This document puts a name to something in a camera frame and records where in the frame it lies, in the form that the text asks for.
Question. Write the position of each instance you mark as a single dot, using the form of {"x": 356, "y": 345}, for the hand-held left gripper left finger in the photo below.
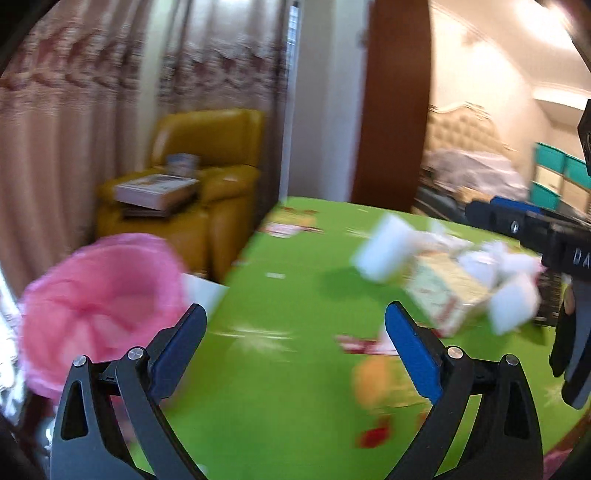
{"x": 178, "y": 350}

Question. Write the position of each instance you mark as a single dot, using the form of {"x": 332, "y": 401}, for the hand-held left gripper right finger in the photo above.
{"x": 411, "y": 346}

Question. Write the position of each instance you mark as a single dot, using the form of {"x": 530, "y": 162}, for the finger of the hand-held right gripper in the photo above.
{"x": 508, "y": 226}
{"x": 515, "y": 204}

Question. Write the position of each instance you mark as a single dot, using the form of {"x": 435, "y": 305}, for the printed paper cup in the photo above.
{"x": 445, "y": 295}

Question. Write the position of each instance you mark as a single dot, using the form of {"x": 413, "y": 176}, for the person's right hand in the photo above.
{"x": 572, "y": 350}

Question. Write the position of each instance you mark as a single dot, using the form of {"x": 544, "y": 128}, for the teal drawer cabinet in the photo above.
{"x": 561, "y": 177}

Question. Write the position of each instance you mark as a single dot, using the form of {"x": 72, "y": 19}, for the white paper sheet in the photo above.
{"x": 205, "y": 290}

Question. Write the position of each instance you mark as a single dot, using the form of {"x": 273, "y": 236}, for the crumpled white tissue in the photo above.
{"x": 438, "y": 240}

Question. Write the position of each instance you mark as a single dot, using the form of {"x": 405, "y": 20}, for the small white foam block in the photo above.
{"x": 515, "y": 304}

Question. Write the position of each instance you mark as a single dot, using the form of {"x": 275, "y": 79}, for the beige tufted bed headboard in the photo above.
{"x": 466, "y": 127}

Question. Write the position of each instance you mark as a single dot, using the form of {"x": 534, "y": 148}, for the green cartoon print tablecloth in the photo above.
{"x": 300, "y": 332}

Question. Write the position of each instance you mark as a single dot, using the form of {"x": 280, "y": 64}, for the yellow leather armchair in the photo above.
{"x": 221, "y": 198}

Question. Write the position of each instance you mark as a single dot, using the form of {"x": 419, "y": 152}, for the brown wooden door panel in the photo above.
{"x": 392, "y": 101}

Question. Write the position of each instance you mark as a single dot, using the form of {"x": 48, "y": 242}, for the large flat white box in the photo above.
{"x": 154, "y": 190}

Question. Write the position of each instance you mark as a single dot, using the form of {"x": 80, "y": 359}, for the small blue printed box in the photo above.
{"x": 182, "y": 162}

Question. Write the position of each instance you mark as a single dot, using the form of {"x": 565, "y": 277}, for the wide beige lace curtain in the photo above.
{"x": 69, "y": 138}

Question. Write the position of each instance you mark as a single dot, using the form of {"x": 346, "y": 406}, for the narrow beige lace curtain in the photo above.
{"x": 221, "y": 60}

